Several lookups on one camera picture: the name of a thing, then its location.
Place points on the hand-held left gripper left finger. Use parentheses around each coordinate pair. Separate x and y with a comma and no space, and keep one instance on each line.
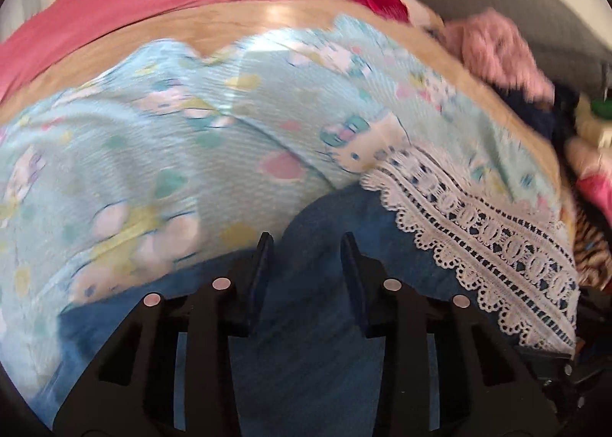
(262,267)

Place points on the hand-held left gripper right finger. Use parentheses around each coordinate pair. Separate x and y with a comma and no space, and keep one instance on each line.
(352,274)

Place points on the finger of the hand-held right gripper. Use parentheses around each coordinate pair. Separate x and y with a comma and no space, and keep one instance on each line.
(566,377)

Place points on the blue denim pants lace hem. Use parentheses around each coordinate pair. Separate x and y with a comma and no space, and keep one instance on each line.
(315,370)

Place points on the orange striped cloth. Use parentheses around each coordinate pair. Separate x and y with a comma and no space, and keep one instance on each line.
(593,250)

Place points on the light blue cartoon printed blanket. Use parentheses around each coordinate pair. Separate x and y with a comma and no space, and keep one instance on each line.
(191,140)

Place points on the pink satin cloth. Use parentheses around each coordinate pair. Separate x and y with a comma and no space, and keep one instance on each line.
(593,174)

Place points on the tan bed sheet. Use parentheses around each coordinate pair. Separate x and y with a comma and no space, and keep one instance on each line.
(215,23)

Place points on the dark navy cloth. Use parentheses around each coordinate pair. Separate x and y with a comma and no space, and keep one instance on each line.
(557,117)

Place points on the pink fluffy cloth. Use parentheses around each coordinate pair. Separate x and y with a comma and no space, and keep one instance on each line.
(497,52)

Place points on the red floral pillow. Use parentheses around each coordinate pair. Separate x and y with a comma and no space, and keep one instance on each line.
(382,2)

